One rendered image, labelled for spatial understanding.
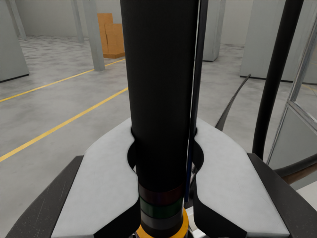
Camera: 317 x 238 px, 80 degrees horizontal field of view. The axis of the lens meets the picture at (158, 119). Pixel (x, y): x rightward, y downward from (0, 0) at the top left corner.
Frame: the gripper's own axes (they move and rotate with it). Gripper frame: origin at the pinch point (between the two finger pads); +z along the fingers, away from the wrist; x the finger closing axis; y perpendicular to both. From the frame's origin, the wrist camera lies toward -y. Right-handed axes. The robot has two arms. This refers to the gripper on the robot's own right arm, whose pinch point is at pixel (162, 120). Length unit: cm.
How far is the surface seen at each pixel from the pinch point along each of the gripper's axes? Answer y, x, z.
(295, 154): 74, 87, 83
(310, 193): 28.5, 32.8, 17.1
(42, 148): 149, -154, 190
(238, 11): -5, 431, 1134
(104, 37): 78, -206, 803
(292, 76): 134, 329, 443
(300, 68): 26, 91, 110
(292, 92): 42, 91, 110
